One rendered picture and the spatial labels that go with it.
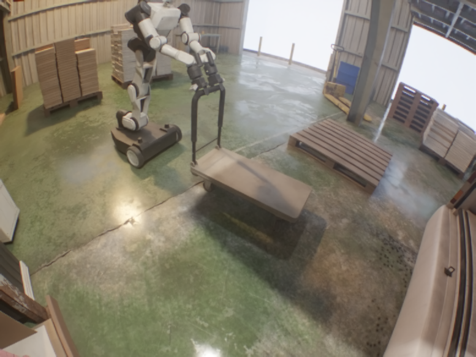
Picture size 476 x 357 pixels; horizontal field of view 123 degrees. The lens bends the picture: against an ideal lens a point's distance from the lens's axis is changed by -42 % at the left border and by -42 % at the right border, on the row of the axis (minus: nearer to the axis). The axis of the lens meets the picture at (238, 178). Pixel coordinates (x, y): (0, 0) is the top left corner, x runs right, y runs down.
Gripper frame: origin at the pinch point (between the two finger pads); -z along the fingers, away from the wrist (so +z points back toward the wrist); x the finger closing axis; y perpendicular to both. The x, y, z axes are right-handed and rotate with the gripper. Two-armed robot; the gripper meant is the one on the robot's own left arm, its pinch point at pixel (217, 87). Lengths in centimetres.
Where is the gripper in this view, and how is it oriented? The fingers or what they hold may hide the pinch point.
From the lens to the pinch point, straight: 161.2
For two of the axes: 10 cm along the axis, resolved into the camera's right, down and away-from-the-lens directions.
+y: 5.2, -4.9, 7.0
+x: 7.9, -0.4, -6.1
